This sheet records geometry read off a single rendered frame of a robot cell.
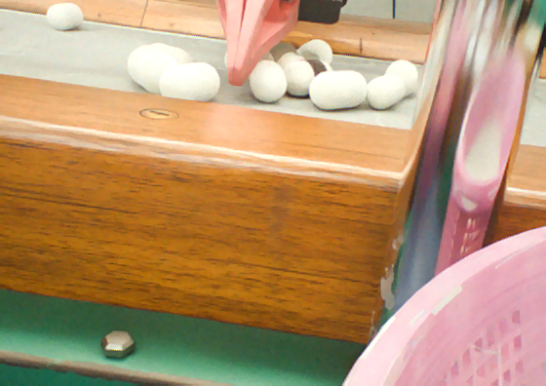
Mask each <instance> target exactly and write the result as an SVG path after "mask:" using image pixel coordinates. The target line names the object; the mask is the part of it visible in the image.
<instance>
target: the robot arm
mask: <svg viewBox="0 0 546 386"><path fill-rule="evenodd" d="M346 2H348V0H217V10H218V17H219V20H220V24H221V27H222V30H223V33H224V36H225V40H226V47H227V80H229V83H230V84H231V85H236V86H242V85H243V84H244V82H245V81H246V80H247V78H248V77H249V75H250V74H251V72H252V71H253V69H254V68H255V67H256V66H257V64H258V62H259V60H260V59H261V58H262V57H263V56H264V55H265V54H266V53H267V52H268V51H269V50H271V49H272V48H273V47H274V46H275V45H276V44H278V43H279V42H281V40H282V39H283V38H284V37H285V36H287V35H288V34H289V33H290V32H291V31H292V30H294V28H295V26H296V22H297V21H298V20H301V21H309V23H310V22H317V24H324V25H333V24H334V23H337V22H338V20H339V16H340V10H341V7H343V6H344V5H345V4H346Z"/></svg>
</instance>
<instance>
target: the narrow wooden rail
mask: <svg viewBox="0 0 546 386"><path fill-rule="evenodd" d="M409 137H410V130H407V129H399V128H391V127H383V126H377V125H369V124H362V123H353V122H346V121H338V120H331V119H324V118H316V117H308V116H300V115H293V114H287V113H278V112H271V110H263V109H256V108H248V107H241V106H234V105H225V104H218V103H210V102H203V101H196V100H188V99H181V98H172V97H165V96H151V95H150V94H144V93H136V92H128V91H120V90H112V89H106V88H98V87H90V86H82V85H75V84H74V83H66V82H59V81H52V80H43V79H36V78H27V77H20V76H19V75H12V74H4V73H0V289H3V290H16V291H24V292H30V293H38V294H44V295H51V296H57V297H65V298H71V299H77V300H85V301H91V302H98V303H104V304H111V305H118V306H125V307H131V308H138V309H144V310H151V311H158V312H164V313H171V314H177V315H184V316H190V317H197V318H203V319H211V320H217V321H224V322H230V323H237V324H243V325H249V326H257V327H263V328H274V329H282V330H288V331H295V333H301V334H309V335H315V336H322V337H327V338H334V339H341V340H347V341H355V342H361V343H368V339H369V334H370V329H371V319H372V314H373V309H374V304H375V299H376V294H377V289H378V284H379V278H380V273H381V268H382V263H383V258H385V253H386V248H387V243H388V238H389V233H390V228H391V222H392V217H393V212H394V208H395V203H396V197H397V192H398V187H399V182H400V177H401V173H402V167H403V163H404V158H405V153H406V148H408V142H409ZM545 226H546V147H545V146H537V145H529V144H522V143H520V145H519V148H518V152H517V157H516V160H515V164H514V168H513V171H512V174H511V179H509V183H508V186H507V190H506V194H505V197H504V202H503V206H502V210H501V213H500V217H499V221H498V224H497V228H496V232H494V233H495V235H493V239H492V245H493V244H496V242H498V241H501V240H503V239H506V238H510V237H513V236H515V235H518V234H521V233H525V232H527V231H529V230H533V229H538V228H542V227H545Z"/></svg>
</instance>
